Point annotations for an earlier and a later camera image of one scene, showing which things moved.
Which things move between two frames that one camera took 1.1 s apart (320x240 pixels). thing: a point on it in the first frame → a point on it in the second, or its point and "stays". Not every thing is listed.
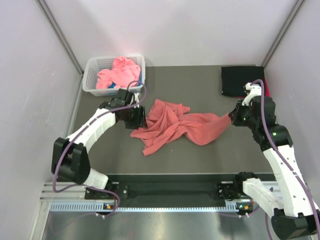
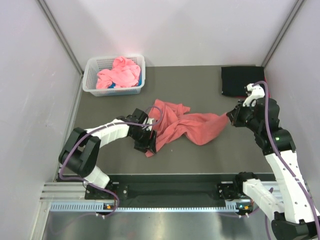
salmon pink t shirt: x=166 y=120 stays
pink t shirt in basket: x=124 y=71 stays
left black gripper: x=140 y=121 → x=148 y=144
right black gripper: x=234 y=115 stays
